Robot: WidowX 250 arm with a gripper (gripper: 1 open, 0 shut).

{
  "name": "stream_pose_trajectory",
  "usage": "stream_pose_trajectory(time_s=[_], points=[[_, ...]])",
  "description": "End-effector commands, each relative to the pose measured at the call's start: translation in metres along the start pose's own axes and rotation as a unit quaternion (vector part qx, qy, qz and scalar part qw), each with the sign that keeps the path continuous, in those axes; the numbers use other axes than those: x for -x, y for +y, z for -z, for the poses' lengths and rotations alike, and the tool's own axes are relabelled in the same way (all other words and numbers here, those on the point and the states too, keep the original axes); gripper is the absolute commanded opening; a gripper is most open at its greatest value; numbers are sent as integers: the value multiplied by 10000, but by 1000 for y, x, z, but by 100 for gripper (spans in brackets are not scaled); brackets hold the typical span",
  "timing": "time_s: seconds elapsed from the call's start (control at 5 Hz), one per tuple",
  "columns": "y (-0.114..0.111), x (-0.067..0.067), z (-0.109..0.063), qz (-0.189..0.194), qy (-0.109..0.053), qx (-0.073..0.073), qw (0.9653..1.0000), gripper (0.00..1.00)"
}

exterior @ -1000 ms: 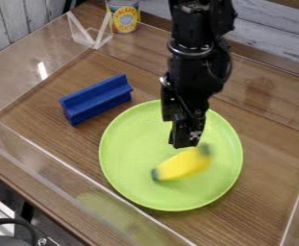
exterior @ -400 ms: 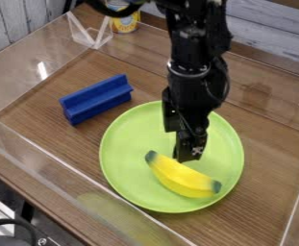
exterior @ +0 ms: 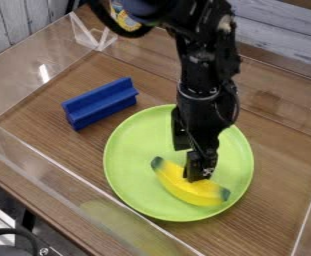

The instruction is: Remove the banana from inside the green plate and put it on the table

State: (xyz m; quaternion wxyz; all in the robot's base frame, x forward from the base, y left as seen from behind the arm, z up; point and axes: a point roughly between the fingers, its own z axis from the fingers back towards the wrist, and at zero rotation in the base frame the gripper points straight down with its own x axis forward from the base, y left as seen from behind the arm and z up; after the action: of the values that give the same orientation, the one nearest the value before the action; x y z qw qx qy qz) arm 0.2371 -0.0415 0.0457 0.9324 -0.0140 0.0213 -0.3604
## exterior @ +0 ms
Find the yellow toy banana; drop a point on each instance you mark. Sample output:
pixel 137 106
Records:
pixel 201 193

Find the yellow labelled can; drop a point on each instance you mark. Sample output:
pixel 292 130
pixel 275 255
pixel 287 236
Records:
pixel 122 17

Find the clear acrylic front wall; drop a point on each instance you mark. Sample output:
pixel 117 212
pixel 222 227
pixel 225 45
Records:
pixel 90 217

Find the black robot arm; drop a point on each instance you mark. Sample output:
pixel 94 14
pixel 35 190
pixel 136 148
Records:
pixel 204 27

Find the blue plastic block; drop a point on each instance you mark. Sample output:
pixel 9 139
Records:
pixel 100 103

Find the green round plate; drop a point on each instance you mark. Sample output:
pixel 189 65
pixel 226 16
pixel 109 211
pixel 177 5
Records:
pixel 144 138

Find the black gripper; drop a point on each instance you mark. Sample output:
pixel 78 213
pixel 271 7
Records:
pixel 200 119

